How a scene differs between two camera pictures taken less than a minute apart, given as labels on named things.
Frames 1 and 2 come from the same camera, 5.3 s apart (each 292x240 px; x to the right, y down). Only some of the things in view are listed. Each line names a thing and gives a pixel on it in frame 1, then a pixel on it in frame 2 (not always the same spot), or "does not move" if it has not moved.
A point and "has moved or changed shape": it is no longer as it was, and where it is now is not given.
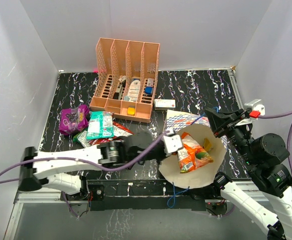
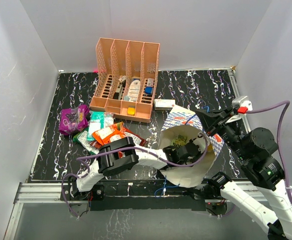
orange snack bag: (192, 155) has moved or changed shape
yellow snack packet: (207, 145) → (209, 151)
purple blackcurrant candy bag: (74, 119) does not move
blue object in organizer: (148, 90) does not move
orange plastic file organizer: (127, 72) does not move
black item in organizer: (120, 90) does not move
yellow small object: (131, 111) does not move
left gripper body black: (155, 152) → (195, 158)
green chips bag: (81, 137) does not move
